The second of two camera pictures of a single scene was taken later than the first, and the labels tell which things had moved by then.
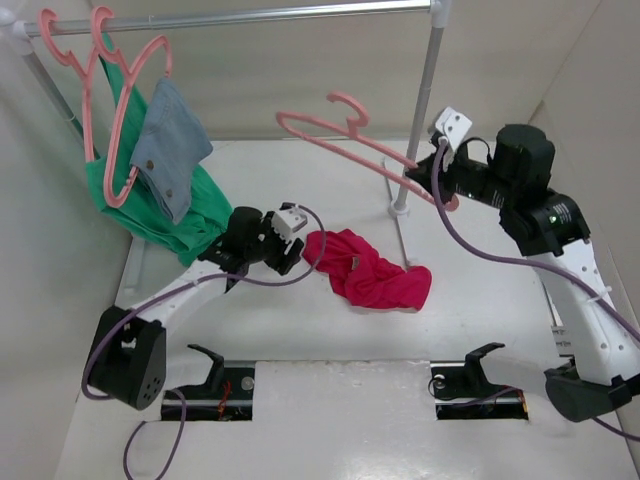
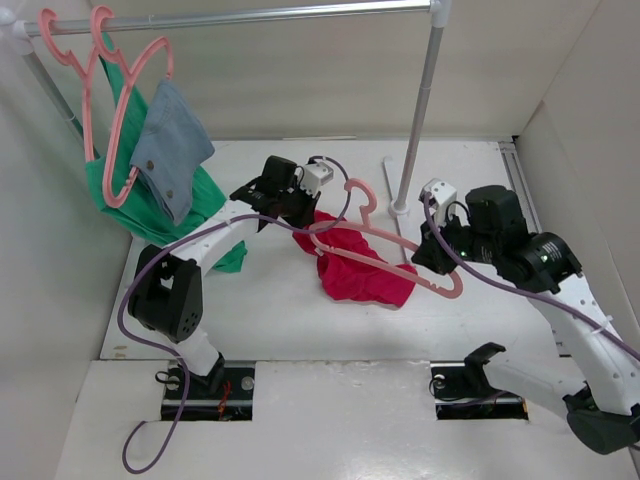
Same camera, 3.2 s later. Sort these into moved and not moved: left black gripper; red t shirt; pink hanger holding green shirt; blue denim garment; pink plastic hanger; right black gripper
Moved: pink plastic hanger; right black gripper; red t shirt; left black gripper
Not moved: pink hanger holding green shirt; blue denim garment
